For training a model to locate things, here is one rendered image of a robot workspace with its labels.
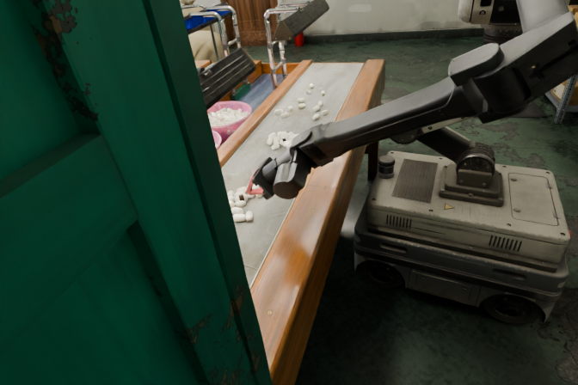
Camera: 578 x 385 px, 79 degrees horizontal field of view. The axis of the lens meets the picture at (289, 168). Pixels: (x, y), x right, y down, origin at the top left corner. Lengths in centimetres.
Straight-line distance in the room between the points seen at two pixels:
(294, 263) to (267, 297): 10
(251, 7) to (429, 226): 493
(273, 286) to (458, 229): 84
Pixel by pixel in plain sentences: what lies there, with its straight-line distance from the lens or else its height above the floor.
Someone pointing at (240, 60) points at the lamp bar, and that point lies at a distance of 108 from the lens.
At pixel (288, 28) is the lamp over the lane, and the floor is 108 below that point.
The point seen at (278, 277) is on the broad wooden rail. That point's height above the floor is 76.
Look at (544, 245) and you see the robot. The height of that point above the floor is 44.
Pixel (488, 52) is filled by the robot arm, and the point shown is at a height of 121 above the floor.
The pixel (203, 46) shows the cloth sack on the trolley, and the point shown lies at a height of 48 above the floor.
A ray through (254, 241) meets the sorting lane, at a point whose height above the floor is 74.
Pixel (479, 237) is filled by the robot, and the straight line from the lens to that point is 145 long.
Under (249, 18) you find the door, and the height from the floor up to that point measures 42.
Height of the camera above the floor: 137
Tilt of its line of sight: 33 degrees down
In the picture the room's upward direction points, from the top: 7 degrees counter-clockwise
